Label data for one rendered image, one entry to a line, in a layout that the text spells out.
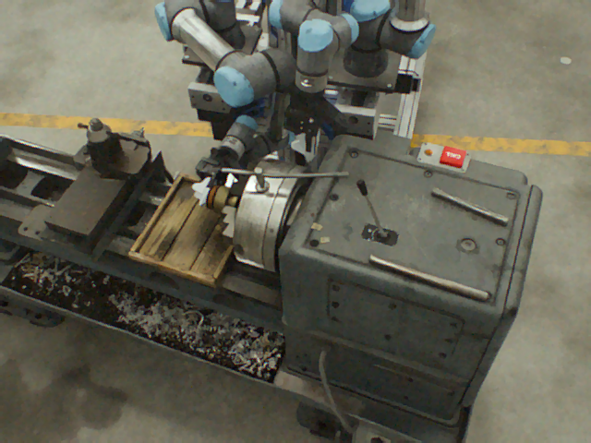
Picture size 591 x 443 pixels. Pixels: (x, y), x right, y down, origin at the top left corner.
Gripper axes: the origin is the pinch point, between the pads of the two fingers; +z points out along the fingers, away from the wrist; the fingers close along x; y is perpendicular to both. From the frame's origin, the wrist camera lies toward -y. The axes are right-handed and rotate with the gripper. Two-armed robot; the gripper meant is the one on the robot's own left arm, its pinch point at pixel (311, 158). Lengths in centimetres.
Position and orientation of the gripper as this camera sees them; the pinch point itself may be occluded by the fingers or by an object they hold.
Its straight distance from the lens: 169.4
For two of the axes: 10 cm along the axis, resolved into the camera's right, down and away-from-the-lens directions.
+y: -9.3, -2.7, 2.4
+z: -0.7, 7.7, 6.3
